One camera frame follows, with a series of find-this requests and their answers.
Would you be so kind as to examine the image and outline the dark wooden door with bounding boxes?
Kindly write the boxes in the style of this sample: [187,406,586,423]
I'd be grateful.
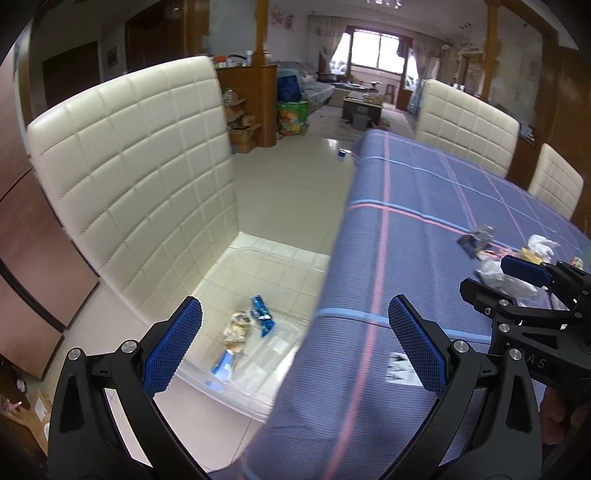
[44,41,100,95]

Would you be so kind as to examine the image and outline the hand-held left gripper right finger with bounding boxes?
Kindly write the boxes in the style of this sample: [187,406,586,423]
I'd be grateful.
[387,295,543,480]

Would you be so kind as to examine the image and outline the person's right hand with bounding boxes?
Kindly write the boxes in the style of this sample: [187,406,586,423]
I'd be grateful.
[539,385,579,446]

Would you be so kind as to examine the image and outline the crumpled white tissue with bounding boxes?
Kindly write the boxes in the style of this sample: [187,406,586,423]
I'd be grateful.
[522,234,561,265]

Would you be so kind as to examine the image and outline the wooden partition cabinet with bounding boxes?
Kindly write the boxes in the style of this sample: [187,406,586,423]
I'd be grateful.
[215,0,280,148]

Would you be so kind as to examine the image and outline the clear plastic bin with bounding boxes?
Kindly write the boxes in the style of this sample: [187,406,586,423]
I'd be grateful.
[178,247,329,423]

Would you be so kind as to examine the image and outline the covered sofa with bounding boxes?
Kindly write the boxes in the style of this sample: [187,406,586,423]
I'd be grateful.
[277,60,335,109]

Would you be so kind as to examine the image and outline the dark coffee table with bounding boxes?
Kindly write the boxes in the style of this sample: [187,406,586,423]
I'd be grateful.
[342,90,384,125]

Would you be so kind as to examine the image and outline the window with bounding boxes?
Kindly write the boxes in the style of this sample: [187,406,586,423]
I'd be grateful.
[348,28,409,75]

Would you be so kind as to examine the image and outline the crumpled gold blue wrapper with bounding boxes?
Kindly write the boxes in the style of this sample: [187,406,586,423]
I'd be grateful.
[210,311,256,381]

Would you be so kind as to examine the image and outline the row of small containers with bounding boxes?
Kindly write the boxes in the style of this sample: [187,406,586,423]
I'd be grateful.
[212,54,252,70]

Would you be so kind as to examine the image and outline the patterned curtain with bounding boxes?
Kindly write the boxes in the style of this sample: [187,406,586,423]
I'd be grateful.
[318,18,354,75]

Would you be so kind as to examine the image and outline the crumpled silver wrapper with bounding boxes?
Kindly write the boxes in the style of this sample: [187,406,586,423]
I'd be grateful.
[457,224,497,259]

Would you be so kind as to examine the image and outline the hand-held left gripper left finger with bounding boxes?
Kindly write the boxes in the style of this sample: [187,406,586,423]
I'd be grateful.
[47,296,206,480]

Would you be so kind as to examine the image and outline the pink wall decoration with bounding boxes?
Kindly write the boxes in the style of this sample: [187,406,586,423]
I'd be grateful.
[271,8,296,32]

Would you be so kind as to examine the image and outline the white printed sticker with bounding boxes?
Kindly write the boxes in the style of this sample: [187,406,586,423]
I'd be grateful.
[385,353,419,384]

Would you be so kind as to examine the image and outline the blue bag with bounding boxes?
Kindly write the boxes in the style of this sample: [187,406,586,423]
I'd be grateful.
[278,74,303,103]

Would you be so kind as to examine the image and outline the white plastic bag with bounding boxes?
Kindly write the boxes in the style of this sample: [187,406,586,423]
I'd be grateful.
[475,258,541,296]

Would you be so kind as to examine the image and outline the blue plaid tablecloth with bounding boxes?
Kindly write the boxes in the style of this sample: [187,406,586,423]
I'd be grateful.
[222,129,591,480]

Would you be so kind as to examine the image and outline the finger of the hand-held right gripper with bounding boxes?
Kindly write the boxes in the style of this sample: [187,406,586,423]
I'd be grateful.
[460,278,583,325]
[501,256,591,303]

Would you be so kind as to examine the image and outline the blue snack wrapper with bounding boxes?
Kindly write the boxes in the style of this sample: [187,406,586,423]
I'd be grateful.
[249,295,278,337]

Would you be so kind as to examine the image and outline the large white quilted chair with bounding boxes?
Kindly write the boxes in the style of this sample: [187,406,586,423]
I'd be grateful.
[26,55,331,462]

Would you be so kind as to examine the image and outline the pile of cardboard boxes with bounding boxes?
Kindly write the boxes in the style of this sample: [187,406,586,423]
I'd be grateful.
[224,97,264,154]

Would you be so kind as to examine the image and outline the colourful printed bag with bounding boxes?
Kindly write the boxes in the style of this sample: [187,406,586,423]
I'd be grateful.
[277,100,311,137]

